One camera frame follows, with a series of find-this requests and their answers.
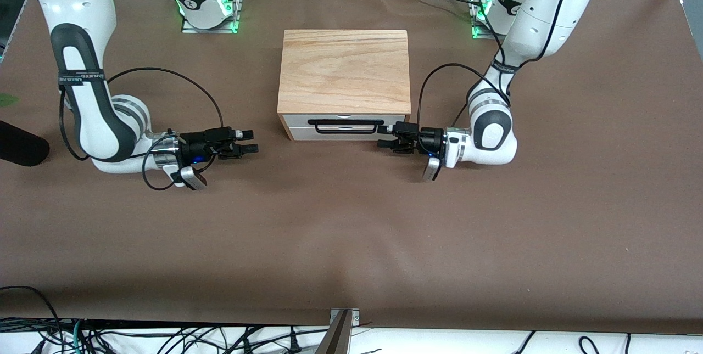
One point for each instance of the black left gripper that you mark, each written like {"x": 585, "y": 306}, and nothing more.
{"x": 428, "y": 140}

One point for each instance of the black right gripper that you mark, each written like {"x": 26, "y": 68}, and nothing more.
{"x": 195, "y": 146}

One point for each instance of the white lower drawer front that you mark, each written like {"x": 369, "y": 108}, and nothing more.
{"x": 299, "y": 134}

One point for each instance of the light wooden drawer cabinet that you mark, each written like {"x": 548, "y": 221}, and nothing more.
{"x": 343, "y": 68}

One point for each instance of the brown table cover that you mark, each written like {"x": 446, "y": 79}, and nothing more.
{"x": 351, "y": 222}

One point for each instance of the black round-ended cylinder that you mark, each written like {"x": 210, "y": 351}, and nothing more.
{"x": 19, "y": 148}

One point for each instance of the aluminium arm base plate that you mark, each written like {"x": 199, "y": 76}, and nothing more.
{"x": 237, "y": 13}
{"x": 476, "y": 34}

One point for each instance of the aluminium profile bracket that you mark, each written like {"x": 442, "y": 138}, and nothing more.
{"x": 338, "y": 335}

